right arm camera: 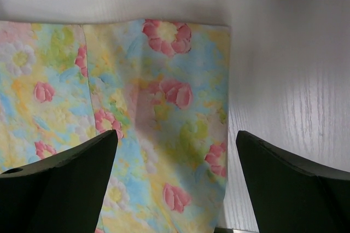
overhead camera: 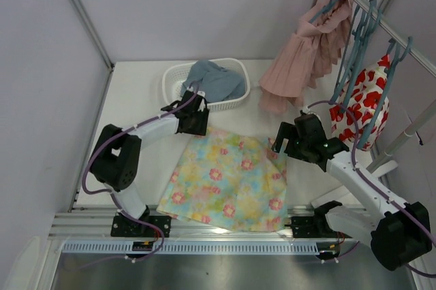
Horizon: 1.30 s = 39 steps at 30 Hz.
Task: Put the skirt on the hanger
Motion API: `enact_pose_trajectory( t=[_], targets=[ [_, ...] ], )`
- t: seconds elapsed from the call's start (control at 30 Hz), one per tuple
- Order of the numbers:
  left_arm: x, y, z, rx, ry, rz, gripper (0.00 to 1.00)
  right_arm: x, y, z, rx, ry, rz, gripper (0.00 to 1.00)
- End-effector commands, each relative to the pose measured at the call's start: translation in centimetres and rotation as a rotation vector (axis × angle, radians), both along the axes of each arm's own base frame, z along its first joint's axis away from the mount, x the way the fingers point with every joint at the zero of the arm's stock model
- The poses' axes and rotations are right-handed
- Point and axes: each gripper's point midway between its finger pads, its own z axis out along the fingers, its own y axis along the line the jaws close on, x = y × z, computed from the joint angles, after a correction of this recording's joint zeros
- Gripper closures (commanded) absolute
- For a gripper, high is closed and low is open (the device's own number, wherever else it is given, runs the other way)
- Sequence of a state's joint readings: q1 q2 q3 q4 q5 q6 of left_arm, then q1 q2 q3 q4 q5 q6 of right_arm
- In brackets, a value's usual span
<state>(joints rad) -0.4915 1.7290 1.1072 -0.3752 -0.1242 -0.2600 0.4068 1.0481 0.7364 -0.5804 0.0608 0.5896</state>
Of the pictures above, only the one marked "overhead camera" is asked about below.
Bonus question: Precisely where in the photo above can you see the pastel floral skirt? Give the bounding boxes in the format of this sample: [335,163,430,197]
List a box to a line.
[157,127,287,232]

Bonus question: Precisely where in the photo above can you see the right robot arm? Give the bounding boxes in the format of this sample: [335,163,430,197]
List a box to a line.
[272,114,435,271]

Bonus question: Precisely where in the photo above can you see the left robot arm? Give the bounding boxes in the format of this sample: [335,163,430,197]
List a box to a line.
[82,91,209,224]

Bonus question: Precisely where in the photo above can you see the red poppy skirt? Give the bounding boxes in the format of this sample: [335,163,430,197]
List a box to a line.
[330,54,391,151]

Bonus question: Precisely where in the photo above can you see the teal empty hanger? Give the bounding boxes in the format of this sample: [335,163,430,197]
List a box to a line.
[330,0,380,107]

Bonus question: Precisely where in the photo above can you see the pink ruffled skirt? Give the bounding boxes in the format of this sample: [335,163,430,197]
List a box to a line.
[259,0,353,114]

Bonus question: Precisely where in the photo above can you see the teal hanger with pink skirt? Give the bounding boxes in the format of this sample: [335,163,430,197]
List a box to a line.
[309,0,343,24]

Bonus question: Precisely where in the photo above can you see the blue grey cloth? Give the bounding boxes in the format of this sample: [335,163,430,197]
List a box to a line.
[181,60,246,103]

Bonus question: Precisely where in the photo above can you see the white plastic basket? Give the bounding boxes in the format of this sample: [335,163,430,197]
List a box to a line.
[161,58,251,112]

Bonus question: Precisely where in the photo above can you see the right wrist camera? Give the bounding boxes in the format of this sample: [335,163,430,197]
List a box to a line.
[300,107,317,116]

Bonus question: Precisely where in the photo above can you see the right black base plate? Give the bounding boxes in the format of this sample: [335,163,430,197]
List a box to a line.
[284,216,349,239]

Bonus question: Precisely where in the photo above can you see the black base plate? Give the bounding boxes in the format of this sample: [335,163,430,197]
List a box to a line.
[284,216,349,239]
[110,215,172,238]

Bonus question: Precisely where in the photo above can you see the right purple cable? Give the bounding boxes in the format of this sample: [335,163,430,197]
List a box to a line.
[302,100,436,279]

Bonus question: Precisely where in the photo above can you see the purple cable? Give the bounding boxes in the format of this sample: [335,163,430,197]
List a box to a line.
[302,100,436,279]
[83,80,200,265]

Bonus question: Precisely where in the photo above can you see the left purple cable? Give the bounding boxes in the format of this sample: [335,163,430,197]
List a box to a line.
[83,80,200,265]

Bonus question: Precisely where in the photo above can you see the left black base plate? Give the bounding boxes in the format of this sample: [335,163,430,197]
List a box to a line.
[110,215,172,238]

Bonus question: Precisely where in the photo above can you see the aluminium mounting rail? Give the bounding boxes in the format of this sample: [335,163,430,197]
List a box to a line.
[47,205,392,240]

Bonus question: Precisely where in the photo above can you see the metal clothes rail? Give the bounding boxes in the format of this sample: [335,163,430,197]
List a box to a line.
[353,0,435,77]

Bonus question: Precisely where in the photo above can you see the white slotted cable duct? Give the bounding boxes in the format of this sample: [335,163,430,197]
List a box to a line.
[62,240,320,255]

